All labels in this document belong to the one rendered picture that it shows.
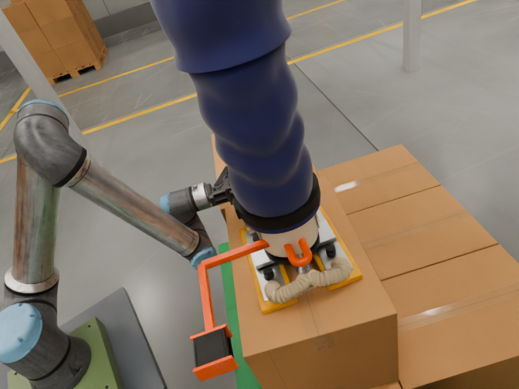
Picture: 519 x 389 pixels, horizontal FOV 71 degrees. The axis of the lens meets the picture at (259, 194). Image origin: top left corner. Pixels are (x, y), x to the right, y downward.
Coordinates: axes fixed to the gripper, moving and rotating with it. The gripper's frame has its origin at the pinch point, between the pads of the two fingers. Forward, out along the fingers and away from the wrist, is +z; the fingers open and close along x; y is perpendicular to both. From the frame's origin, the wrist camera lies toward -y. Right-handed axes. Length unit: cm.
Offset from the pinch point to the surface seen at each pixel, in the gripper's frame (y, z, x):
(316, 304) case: 46.8, 2.3, -12.6
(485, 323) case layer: 46, 56, -54
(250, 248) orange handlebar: 33.2, -10.1, 1.0
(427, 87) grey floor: -201, 177, -108
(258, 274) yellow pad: 33.1, -10.8, -10.4
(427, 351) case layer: 49, 34, -54
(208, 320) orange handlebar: 51, -23, 1
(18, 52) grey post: -239, -161, 21
